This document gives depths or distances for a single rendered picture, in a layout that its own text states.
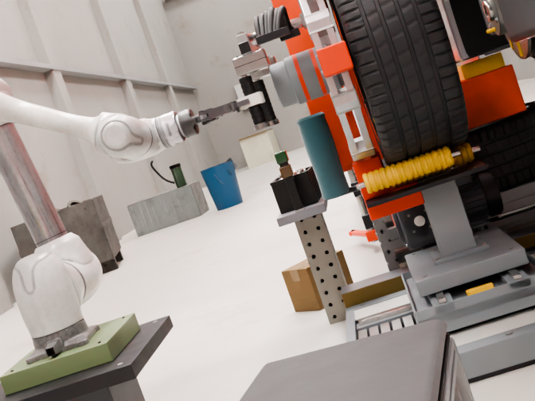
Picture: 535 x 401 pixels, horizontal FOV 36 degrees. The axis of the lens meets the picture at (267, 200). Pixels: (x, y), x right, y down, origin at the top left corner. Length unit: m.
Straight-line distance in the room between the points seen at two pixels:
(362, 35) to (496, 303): 0.77
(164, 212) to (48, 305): 8.26
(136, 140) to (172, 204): 8.45
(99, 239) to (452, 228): 5.49
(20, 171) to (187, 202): 7.99
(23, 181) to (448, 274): 1.26
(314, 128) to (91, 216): 5.24
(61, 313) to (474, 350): 1.10
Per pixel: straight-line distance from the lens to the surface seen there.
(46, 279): 2.35
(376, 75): 2.08
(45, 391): 2.24
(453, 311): 2.20
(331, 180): 2.48
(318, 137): 2.47
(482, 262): 2.27
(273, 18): 2.23
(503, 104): 2.85
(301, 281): 3.30
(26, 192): 2.56
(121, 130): 2.06
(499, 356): 2.09
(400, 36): 2.08
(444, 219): 2.39
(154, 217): 10.61
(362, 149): 2.27
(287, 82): 2.34
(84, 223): 7.58
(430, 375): 1.21
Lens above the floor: 0.74
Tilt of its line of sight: 5 degrees down
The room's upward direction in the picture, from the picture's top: 19 degrees counter-clockwise
